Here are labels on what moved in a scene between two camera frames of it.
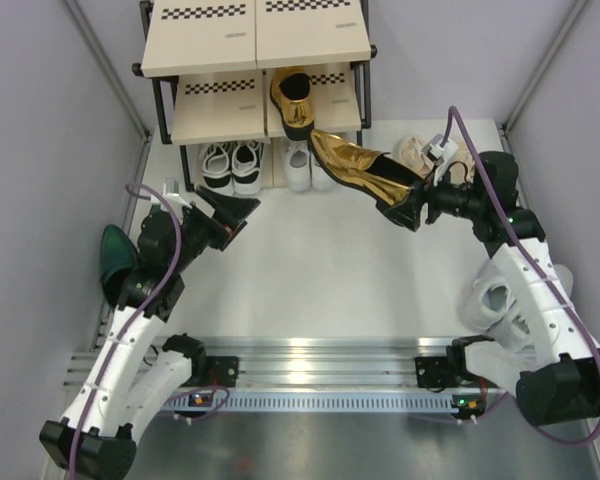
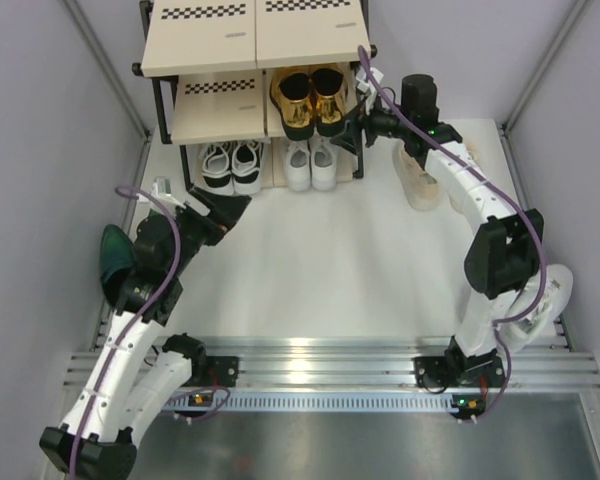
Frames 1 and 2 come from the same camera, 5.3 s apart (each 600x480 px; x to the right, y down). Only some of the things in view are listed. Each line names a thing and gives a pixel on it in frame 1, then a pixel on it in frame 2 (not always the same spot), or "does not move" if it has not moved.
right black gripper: (429, 194) to (358, 124)
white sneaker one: (298, 165) does not move
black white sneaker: (216, 168) does not move
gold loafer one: (394, 188) to (328, 87)
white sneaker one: (320, 178) does not move
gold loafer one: (290, 89) does not move
